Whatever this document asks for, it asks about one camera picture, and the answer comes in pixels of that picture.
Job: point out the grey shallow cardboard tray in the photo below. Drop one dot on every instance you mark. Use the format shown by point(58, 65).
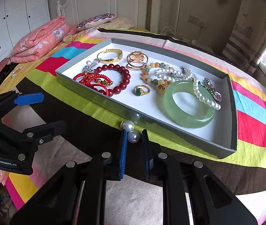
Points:
point(218, 138)

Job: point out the gold wire flower bangle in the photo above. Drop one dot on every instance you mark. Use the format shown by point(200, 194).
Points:
point(137, 60)

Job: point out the colourful striped bed cover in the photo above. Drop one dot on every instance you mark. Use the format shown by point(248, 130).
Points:
point(89, 126)

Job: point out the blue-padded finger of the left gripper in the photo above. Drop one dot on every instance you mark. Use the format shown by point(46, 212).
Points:
point(28, 99)

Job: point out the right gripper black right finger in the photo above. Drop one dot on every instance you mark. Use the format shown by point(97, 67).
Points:
point(150, 152)

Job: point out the engraved gold bangle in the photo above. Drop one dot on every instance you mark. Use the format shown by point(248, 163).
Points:
point(110, 56)

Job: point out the gold ring green stone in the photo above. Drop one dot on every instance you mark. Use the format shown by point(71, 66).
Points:
point(141, 90)

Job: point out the green jade bangle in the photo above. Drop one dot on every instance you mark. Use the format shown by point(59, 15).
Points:
point(187, 105)

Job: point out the pink floral folded quilt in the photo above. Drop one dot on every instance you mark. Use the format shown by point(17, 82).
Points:
point(39, 42)

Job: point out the wall power socket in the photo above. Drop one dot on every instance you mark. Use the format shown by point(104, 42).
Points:
point(201, 22)

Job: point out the embroidered floral cushion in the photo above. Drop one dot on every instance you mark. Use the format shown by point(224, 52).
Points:
point(95, 21)

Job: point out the cream patterned pillow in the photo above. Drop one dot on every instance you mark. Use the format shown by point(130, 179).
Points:
point(117, 23)

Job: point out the gold double pearl earring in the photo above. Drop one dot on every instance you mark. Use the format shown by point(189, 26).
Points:
point(133, 135)

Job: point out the colourful rhinestone hair clip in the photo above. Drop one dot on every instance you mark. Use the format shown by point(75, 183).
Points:
point(211, 89)

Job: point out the white wardrobe doors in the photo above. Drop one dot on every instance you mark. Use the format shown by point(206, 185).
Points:
point(18, 18)

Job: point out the white wooden headboard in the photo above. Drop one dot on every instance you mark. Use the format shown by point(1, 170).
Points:
point(144, 13)

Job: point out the thin white floor lamp pole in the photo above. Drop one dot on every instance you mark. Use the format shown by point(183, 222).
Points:
point(177, 16)

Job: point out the beige printed curtain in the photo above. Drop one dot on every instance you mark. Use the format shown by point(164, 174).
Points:
point(246, 46)

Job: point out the silver pearl flower brooch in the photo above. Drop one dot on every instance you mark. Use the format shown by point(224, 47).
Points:
point(90, 66)

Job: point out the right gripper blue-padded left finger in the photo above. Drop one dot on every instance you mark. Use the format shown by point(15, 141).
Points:
point(122, 154)

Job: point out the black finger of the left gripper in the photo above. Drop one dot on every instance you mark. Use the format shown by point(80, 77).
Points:
point(46, 132)

